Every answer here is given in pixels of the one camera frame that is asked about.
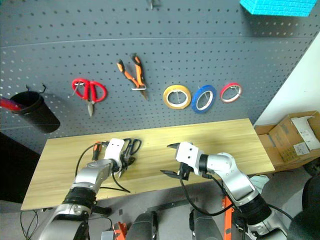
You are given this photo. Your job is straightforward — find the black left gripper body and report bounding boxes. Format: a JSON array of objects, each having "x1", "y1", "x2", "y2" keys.
[{"x1": 119, "y1": 144, "x2": 133, "y2": 173}]

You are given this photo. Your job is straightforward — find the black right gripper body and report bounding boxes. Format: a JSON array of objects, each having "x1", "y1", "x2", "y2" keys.
[{"x1": 174, "y1": 141, "x2": 194, "y2": 181}]

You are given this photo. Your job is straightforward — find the yellow tape roll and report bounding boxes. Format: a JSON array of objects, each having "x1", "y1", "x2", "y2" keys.
[{"x1": 162, "y1": 84, "x2": 192, "y2": 110}]

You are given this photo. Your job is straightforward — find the blue tape roll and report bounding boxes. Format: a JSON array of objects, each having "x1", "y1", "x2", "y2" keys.
[{"x1": 191, "y1": 84, "x2": 218, "y2": 115}]

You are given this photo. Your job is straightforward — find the red tape roll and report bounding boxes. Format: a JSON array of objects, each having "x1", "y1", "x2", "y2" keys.
[{"x1": 219, "y1": 82, "x2": 243, "y2": 104}]

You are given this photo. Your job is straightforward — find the grey perforated pegboard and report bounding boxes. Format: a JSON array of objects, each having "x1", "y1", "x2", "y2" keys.
[{"x1": 0, "y1": 0, "x2": 320, "y2": 155}]

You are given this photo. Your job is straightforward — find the dark rounded shape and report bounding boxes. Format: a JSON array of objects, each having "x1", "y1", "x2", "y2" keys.
[
  {"x1": 188, "y1": 208, "x2": 217, "y2": 240},
  {"x1": 130, "y1": 211, "x2": 159, "y2": 240}
]

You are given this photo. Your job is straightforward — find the small orange device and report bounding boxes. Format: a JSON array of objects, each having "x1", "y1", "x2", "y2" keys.
[{"x1": 112, "y1": 221, "x2": 129, "y2": 240}]

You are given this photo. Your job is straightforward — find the orange metal stand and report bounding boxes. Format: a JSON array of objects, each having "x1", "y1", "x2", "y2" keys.
[{"x1": 221, "y1": 193, "x2": 235, "y2": 240}]

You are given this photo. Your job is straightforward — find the orange black pliers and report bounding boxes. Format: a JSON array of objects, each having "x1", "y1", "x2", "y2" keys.
[{"x1": 116, "y1": 52, "x2": 149, "y2": 101}]

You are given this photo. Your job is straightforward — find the black cylindrical cup holder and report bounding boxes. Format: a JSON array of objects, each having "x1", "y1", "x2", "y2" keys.
[{"x1": 9, "y1": 90, "x2": 61, "y2": 134}]

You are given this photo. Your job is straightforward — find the brown cardboard box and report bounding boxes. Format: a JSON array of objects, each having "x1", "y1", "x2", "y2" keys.
[{"x1": 253, "y1": 110, "x2": 320, "y2": 173}]

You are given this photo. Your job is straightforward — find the dark cabinet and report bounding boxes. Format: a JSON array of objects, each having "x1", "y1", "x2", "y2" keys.
[{"x1": 0, "y1": 131, "x2": 41, "y2": 204}]

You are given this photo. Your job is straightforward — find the white paper label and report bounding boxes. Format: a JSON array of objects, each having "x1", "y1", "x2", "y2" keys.
[{"x1": 290, "y1": 116, "x2": 320, "y2": 152}]

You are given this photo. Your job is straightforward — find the black rounded object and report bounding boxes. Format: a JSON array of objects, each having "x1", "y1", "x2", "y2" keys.
[{"x1": 287, "y1": 159, "x2": 320, "y2": 240}]

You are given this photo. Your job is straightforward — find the grey metal hanging tool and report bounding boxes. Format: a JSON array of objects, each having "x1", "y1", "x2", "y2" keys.
[{"x1": 147, "y1": 0, "x2": 161, "y2": 11}]

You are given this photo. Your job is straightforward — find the teal foam block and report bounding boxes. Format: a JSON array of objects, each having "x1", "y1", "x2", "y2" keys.
[{"x1": 239, "y1": 0, "x2": 315, "y2": 18}]

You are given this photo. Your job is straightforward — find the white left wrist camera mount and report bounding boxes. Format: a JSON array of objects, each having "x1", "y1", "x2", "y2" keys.
[{"x1": 103, "y1": 138, "x2": 125, "y2": 168}]

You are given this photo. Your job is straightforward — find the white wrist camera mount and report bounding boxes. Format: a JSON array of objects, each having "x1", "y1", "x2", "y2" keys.
[
  {"x1": 103, "y1": 138, "x2": 125, "y2": 168},
  {"x1": 175, "y1": 141, "x2": 205, "y2": 176}
]

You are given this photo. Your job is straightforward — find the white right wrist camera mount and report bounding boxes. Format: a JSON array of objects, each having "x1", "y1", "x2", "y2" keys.
[{"x1": 175, "y1": 141, "x2": 205, "y2": 176}]

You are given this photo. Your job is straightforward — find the black handled scissors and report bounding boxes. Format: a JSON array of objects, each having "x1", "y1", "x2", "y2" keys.
[{"x1": 122, "y1": 138, "x2": 143, "y2": 164}]

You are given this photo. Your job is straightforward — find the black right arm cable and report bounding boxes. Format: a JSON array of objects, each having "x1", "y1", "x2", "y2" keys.
[{"x1": 179, "y1": 173, "x2": 236, "y2": 216}]

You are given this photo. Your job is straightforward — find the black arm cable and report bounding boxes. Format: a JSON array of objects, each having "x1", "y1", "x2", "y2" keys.
[
  {"x1": 179, "y1": 173, "x2": 236, "y2": 216},
  {"x1": 74, "y1": 142, "x2": 132, "y2": 194}
]

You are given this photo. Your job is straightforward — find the orange black handled tool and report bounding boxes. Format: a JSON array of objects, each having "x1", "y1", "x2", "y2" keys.
[{"x1": 91, "y1": 141, "x2": 109, "y2": 162}]

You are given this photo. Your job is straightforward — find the black metal table bracket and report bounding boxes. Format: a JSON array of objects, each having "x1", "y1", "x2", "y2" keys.
[{"x1": 146, "y1": 200, "x2": 192, "y2": 213}]

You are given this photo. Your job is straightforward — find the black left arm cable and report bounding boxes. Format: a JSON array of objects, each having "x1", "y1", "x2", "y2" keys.
[{"x1": 74, "y1": 142, "x2": 132, "y2": 194}]

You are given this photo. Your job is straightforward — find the red handled scissors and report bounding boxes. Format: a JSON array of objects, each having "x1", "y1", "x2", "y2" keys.
[{"x1": 71, "y1": 78, "x2": 108, "y2": 118}]

